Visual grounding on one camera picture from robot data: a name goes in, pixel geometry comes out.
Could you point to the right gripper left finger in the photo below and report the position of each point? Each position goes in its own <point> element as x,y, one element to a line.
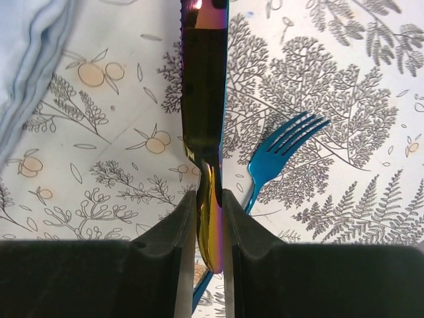
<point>150,276</point>

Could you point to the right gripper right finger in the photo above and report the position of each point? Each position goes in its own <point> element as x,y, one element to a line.
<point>266,277</point>

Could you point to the blue metal fork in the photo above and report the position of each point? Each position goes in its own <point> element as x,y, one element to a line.
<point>281,152</point>

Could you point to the light blue cloth napkin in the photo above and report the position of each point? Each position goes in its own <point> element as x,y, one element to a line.
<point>33,34</point>

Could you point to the iridescent gold knife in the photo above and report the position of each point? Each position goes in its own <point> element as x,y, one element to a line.
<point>204,65</point>

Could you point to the floral tablecloth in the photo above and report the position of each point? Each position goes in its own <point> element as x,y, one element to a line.
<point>102,154</point>

